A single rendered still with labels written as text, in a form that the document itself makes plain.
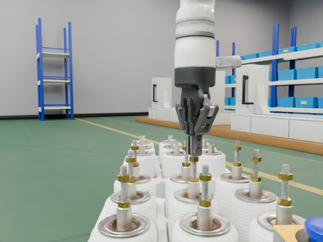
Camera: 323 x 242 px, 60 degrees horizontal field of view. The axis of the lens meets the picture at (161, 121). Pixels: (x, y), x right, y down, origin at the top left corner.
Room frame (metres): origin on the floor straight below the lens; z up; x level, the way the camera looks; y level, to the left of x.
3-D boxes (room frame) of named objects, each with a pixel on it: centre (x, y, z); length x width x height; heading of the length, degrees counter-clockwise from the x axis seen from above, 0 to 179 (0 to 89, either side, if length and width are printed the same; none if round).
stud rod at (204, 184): (0.40, -0.06, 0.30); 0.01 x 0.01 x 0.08
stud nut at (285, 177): (0.40, -0.18, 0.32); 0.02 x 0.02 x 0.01; 1
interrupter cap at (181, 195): (0.52, -0.06, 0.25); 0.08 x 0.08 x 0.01
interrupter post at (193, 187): (0.52, -0.06, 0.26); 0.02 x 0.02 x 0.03
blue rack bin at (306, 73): (5.34, -2.87, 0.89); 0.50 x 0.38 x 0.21; 119
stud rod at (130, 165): (0.51, 0.06, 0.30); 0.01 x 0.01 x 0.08
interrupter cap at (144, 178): (0.63, 0.06, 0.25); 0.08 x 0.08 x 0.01
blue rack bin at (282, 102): (5.73, -2.68, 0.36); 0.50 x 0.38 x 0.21; 119
